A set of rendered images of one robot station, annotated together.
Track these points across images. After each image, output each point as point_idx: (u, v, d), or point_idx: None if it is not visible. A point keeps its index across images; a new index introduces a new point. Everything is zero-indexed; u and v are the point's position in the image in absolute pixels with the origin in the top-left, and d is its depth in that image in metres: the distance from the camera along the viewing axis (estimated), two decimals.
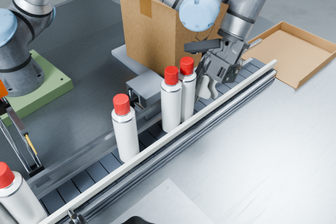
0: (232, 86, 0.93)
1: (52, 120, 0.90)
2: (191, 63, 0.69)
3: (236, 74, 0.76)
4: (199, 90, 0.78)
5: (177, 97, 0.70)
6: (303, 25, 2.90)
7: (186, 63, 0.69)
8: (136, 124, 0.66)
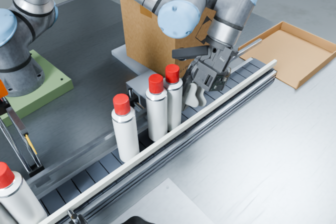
0: (232, 86, 0.93)
1: (52, 120, 0.90)
2: (176, 71, 0.67)
3: (224, 81, 0.74)
4: (186, 98, 0.76)
5: (163, 106, 0.68)
6: (303, 25, 2.90)
7: (171, 71, 0.67)
8: (136, 124, 0.66)
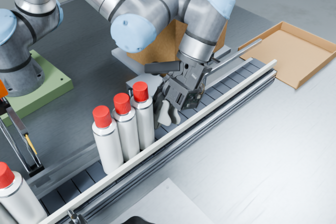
0: (232, 86, 0.93)
1: (52, 120, 0.90)
2: (143, 90, 0.62)
3: (198, 99, 0.70)
4: (159, 116, 0.72)
5: (132, 126, 0.64)
6: (303, 25, 2.90)
7: (138, 89, 0.62)
8: (118, 136, 0.64)
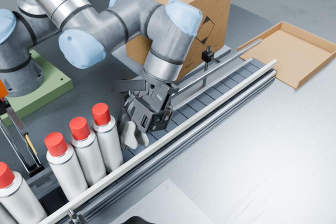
0: (232, 86, 0.93)
1: (52, 120, 0.90)
2: (103, 113, 0.57)
3: (167, 120, 0.65)
4: (125, 137, 0.67)
5: (92, 151, 0.59)
6: (303, 25, 2.90)
7: (97, 112, 0.57)
8: (78, 163, 0.59)
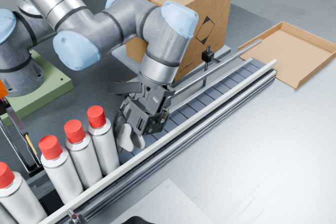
0: (232, 86, 0.93)
1: (52, 120, 0.90)
2: (98, 116, 0.57)
3: (163, 122, 0.64)
4: (121, 140, 0.66)
5: (87, 154, 0.59)
6: (303, 25, 2.90)
7: (92, 115, 0.57)
8: (73, 166, 0.58)
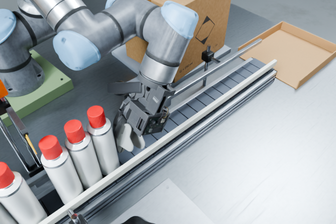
0: (232, 86, 0.93)
1: (52, 120, 0.90)
2: (98, 116, 0.57)
3: (163, 122, 0.64)
4: (121, 140, 0.66)
5: (87, 154, 0.59)
6: (303, 25, 2.90)
7: (92, 115, 0.57)
8: (73, 166, 0.58)
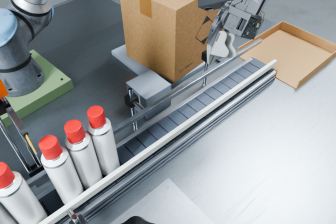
0: (232, 86, 0.93)
1: (52, 120, 0.90)
2: (98, 116, 0.57)
3: (256, 29, 0.69)
4: (215, 48, 0.71)
5: (87, 154, 0.59)
6: (303, 25, 2.90)
7: (92, 115, 0.57)
8: (73, 166, 0.58)
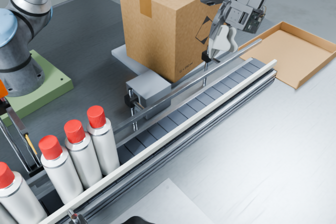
0: (232, 86, 0.93)
1: (52, 120, 0.90)
2: (98, 116, 0.57)
3: (258, 23, 0.70)
4: (217, 42, 0.72)
5: (87, 154, 0.59)
6: (303, 25, 2.90)
7: (92, 115, 0.57)
8: (73, 166, 0.58)
